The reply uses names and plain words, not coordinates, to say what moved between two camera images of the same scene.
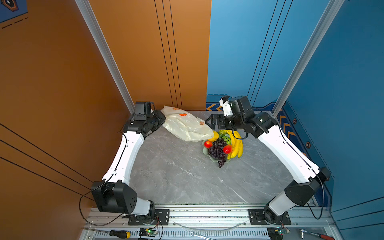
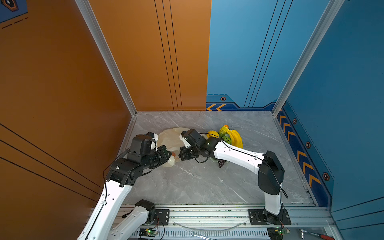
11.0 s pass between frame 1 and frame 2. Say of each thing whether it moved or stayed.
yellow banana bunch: stayed
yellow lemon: stayed
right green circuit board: stayed
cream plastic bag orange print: moved
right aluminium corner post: stayed
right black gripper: moved
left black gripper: moved
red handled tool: stayed
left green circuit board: stayed
